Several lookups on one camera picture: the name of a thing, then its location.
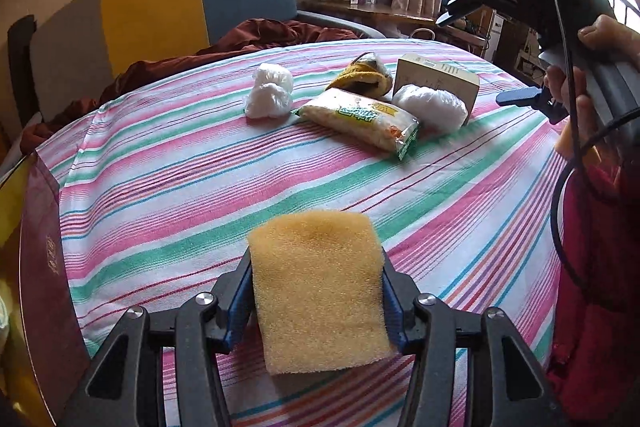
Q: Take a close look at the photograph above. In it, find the person right hand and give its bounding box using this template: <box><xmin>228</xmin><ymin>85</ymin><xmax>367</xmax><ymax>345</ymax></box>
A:
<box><xmin>544</xmin><ymin>15</ymin><xmax>640</xmax><ymax>143</ymax></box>

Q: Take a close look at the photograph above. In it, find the striped bed sheet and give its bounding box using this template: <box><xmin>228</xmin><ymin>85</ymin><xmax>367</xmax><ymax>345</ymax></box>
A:
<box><xmin>34</xmin><ymin>38</ymin><xmax>569</xmax><ymax>427</ymax></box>

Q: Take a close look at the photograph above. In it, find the large white plastic bag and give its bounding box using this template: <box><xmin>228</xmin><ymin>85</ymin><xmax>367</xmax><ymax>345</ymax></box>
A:
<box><xmin>392</xmin><ymin>84</ymin><xmax>469</xmax><ymax>133</ymax></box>

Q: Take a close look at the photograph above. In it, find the grey yellow blue chair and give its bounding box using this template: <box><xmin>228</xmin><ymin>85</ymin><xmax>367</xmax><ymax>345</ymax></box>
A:
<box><xmin>27</xmin><ymin>0</ymin><xmax>386</xmax><ymax>122</ymax></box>

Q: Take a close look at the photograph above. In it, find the yellow knit glove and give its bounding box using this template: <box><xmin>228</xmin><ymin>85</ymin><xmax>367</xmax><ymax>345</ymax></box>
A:
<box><xmin>326</xmin><ymin>52</ymin><xmax>394</xmax><ymax>100</ymax></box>

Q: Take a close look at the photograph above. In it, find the beige cardboard box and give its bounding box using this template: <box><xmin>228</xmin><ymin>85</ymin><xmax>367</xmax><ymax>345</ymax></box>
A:
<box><xmin>393</xmin><ymin>53</ymin><xmax>480</xmax><ymax>122</ymax></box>

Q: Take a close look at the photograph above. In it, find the maroon blanket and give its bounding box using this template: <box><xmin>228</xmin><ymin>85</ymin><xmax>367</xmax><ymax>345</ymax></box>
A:
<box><xmin>20</xmin><ymin>18</ymin><xmax>362</xmax><ymax>156</ymax></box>

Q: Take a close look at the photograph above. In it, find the gold metal tin box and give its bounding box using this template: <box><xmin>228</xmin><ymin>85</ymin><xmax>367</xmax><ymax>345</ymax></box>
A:
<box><xmin>1</xmin><ymin>154</ymin><xmax>89</xmax><ymax>426</ymax></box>

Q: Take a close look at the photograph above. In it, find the black rolled mat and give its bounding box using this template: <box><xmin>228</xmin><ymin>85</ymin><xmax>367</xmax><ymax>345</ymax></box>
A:
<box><xmin>8</xmin><ymin>14</ymin><xmax>39</xmax><ymax>128</ymax></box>

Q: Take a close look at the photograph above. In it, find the small white plastic bag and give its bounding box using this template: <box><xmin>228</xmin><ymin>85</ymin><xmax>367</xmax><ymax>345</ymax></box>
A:
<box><xmin>244</xmin><ymin>63</ymin><xmax>294</xmax><ymax>119</ymax></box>

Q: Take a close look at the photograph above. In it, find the wooden side shelf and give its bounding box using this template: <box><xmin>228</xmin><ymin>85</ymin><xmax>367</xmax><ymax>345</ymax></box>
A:
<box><xmin>300</xmin><ymin>1</ymin><xmax>487</xmax><ymax>46</ymax></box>

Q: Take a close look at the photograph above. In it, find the yellow snack packet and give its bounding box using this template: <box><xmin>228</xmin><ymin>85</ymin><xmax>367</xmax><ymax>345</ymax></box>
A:
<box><xmin>296</xmin><ymin>88</ymin><xmax>420</xmax><ymax>159</ymax></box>

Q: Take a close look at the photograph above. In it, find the red garment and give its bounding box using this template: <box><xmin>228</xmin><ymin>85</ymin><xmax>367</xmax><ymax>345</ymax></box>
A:
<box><xmin>547</xmin><ymin>161</ymin><xmax>639</xmax><ymax>426</ymax></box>

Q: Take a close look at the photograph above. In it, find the orange sponge at edge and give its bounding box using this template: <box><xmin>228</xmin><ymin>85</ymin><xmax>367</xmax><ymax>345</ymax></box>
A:
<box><xmin>554</xmin><ymin>124</ymin><xmax>601</xmax><ymax>166</ymax></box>

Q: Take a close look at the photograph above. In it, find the yellow sponge block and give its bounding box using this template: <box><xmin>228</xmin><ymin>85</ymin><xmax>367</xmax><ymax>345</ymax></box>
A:
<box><xmin>247</xmin><ymin>210</ymin><xmax>395</xmax><ymax>375</ymax></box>

